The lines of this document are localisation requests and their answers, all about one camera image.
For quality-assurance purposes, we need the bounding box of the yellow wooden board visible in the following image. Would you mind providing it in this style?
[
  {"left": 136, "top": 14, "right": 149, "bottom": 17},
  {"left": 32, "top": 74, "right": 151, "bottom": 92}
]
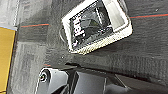
[{"left": 0, "top": 26, "right": 18, "bottom": 93}]

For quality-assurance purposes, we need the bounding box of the black printed bag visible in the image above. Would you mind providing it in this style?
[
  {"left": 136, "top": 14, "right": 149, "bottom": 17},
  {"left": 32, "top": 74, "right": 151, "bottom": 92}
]
[{"left": 69, "top": 0, "right": 117, "bottom": 52}]

